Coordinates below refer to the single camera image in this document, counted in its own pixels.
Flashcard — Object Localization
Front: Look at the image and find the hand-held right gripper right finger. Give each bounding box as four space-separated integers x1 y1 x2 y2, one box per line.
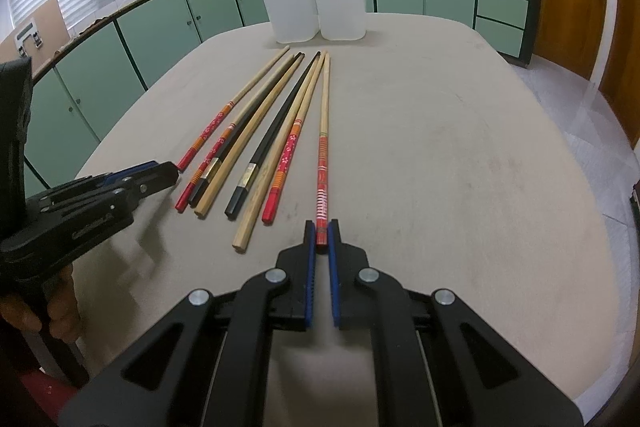
327 219 584 427

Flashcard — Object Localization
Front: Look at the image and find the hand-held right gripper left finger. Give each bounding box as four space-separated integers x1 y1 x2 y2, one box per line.
57 220 317 427

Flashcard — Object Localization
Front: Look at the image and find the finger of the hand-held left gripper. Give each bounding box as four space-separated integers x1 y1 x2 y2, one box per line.
37 161 180 214
30 188 139 254

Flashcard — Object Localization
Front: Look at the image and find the plain bamboo chopstick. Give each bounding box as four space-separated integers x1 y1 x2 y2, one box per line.
232 51 327 253
194 55 307 218

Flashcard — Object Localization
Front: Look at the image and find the dark-tipped chopstick with red handle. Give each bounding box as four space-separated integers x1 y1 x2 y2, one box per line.
175 52 303 212

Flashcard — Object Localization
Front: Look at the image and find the black chopstick with gold band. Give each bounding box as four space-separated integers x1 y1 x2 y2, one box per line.
190 53 306 206
225 52 322 220

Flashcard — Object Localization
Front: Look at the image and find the person's left hand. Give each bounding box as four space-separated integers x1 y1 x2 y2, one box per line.
0 264 82 341

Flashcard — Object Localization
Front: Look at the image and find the cardboard board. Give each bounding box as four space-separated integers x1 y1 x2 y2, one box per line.
0 0 68 58

